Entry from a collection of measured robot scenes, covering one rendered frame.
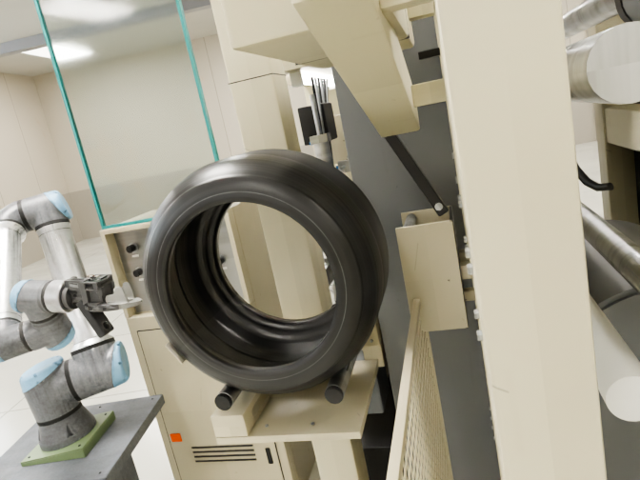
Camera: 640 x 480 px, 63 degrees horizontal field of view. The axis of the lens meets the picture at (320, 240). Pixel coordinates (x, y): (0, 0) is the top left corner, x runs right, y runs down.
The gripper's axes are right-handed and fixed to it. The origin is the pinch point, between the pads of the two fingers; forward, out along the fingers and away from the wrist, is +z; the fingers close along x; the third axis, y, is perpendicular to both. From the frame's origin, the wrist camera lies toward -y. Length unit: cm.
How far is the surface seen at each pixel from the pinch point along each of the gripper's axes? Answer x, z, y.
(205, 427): 58, -19, -78
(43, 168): 834, -737, -30
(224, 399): -11.3, 26.7, -20.1
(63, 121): 904, -722, 61
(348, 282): -12, 59, 10
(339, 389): -11, 55, -16
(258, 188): -12, 42, 31
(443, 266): 19, 79, 4
